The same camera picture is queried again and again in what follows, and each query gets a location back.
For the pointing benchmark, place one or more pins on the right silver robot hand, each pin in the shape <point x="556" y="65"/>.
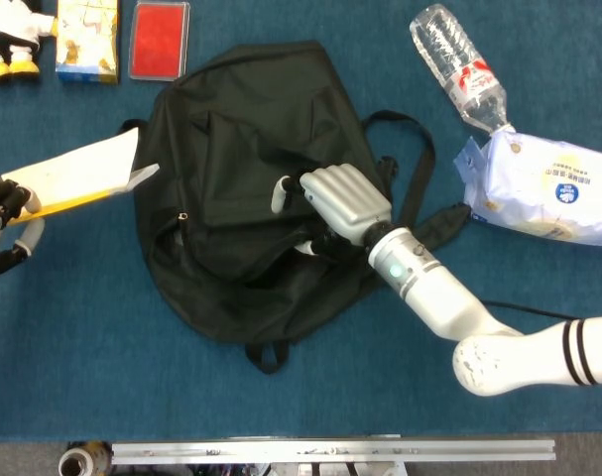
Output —
<point x="350" y="198"/>

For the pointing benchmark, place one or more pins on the white and yellow book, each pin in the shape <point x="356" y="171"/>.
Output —
<point x="82" y="168"/>

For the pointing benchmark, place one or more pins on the black fabric backpack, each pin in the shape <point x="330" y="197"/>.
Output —
<point x="231" y="124"/>

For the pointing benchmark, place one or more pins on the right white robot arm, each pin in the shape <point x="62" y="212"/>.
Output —
<point x="429" y="292"/>

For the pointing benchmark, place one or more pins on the black and white plush toy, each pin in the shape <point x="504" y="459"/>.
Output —
<point x="13" y="30"/>

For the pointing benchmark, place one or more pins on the clear plastic water bottle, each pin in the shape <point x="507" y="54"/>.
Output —
<point x="449" y="49"/>

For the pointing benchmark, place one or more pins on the colourful printed cardboard box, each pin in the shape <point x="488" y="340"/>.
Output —
<point x="87" y="39"/>

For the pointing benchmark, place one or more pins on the white wet wipes pack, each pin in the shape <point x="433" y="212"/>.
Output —
<point x="538" y="188"/>

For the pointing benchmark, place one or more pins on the blue felt table cover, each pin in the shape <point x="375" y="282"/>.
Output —
<point x="132" y="347"/>

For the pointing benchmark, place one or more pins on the red ink pad case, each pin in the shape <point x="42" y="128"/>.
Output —
<point x="159" y="42"/>

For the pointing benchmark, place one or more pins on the brown tape roll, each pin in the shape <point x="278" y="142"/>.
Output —
<point x="84" y="453"/>

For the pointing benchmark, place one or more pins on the aluminium profile rail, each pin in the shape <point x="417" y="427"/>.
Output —
<point x="330" y="451"/>

